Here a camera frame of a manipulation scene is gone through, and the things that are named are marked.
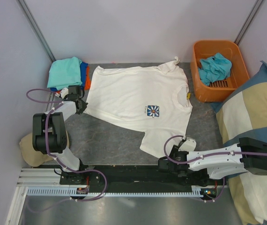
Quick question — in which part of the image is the white printed t shirt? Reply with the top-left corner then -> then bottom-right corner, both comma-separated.
85,58 -> 193,158

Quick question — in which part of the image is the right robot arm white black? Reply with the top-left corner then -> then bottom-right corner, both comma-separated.
158,136 -> 267,185

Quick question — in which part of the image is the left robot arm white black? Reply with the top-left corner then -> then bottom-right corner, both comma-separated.
32,85 -> 88,184

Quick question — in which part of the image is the folded orange t shirt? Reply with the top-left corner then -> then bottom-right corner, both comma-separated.
84,66 -> 91,90

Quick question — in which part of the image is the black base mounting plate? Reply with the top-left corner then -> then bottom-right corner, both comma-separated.
59,165 -> 225,194

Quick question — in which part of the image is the folded blue t shirt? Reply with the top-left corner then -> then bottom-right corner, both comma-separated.
50,61 -> 89,92

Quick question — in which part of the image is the orange plastic basket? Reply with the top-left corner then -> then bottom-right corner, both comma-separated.
190,40 -> 250,102

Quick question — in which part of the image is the blue beige checked pillow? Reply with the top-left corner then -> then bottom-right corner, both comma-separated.
211,62 -> 267,225

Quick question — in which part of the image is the crumpled teal t shirt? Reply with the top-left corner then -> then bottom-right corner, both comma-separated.
198,53 -> 232,86

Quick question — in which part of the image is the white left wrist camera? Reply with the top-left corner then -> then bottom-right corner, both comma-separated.
59,88 -> 69,99

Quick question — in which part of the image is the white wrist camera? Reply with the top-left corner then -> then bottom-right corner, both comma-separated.
178,137 -> 196,152
59,88 -> 69,99

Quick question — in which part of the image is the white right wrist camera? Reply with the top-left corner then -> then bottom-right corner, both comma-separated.
178,137 -> 196,152

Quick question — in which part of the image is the slotted white cable duct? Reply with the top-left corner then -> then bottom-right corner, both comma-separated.
27,186 -> 216,197

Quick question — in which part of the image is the left aluminium corner post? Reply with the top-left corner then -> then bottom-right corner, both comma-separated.
16,0 -> 56,62

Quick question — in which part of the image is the aluminium corner post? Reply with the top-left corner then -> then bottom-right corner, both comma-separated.
16,0 -> 56,62
234,0 -> 265,45

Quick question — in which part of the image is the right aluminium corner post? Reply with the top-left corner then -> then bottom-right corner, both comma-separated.
234,0 -> 265,45

